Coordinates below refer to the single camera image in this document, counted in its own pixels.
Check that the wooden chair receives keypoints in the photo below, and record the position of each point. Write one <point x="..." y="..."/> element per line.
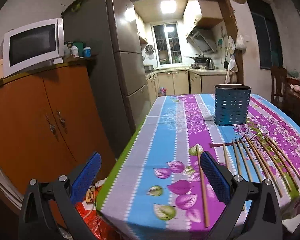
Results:
<point x="278" y="86"/>

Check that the floral striped tablecloth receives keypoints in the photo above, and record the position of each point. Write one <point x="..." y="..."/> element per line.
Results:
<point x="161" y="187"/>

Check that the range hood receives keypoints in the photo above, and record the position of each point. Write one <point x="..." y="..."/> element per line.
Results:
<point x="203" y="39"/>

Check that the wooden chopstick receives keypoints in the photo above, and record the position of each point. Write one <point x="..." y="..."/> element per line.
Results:
<point x="226" y="158"/>
<point x="237" y="158"/>
<point x="244" y="160"/>
<point x="199" y="150"/>
<point x="267" y="171"/>
<point x="257" y="143"/>
<point x="292" y="182"/>
<point x="252" y="157"/>
<point x="283" y="158"/>

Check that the blue perforated utensil holder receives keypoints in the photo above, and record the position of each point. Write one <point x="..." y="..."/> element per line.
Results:
<point x="231" y="104"/>

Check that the blue lidded jar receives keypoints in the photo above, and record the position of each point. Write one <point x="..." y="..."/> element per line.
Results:
<point x="86" y="52"/>

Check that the kitchen counter cabinets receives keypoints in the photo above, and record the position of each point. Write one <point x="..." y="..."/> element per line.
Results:
<point x="183" y="80"/>

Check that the white bottle red label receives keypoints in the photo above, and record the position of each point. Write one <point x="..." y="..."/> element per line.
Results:
<point x="74" y="51"/>

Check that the grey refrigerator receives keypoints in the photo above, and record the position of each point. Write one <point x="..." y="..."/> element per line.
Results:
<point x="118" y="78"/>

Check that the kitchen window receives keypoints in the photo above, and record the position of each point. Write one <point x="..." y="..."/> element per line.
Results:
<point x="167" y="43"/>

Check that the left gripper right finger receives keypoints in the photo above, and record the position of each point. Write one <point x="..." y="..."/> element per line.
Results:
<point x="263" y="220"/>

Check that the white plastic bag hanging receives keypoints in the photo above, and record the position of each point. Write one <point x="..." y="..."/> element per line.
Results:
<point x="240" y="42"/>

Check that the steel kettle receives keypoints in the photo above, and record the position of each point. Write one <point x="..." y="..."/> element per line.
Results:
<point x="210" y="64"/>

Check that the white microwave oven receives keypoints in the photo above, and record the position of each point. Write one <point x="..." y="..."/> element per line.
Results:
<point x="32" y="44"/>

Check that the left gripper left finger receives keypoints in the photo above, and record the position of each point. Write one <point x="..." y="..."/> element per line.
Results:
<point x="36" y="220"/>

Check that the orange wooden cabinet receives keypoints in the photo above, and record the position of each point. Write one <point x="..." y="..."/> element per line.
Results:
<point x="49" y="123"/>

